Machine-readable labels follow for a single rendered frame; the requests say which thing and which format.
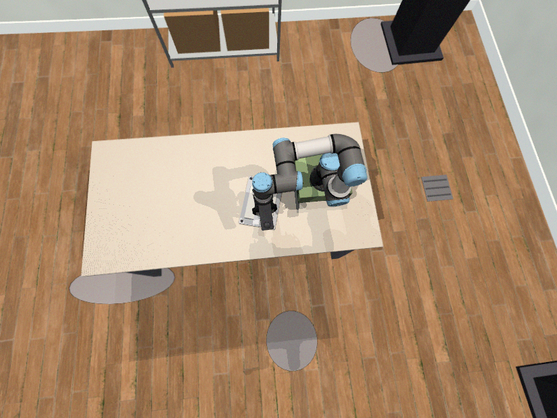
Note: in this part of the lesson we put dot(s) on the grey tap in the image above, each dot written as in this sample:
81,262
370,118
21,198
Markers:
250,205

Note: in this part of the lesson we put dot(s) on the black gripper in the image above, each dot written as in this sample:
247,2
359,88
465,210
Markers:
256,209

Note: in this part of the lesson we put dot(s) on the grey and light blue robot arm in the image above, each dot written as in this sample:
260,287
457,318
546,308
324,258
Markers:
341,158

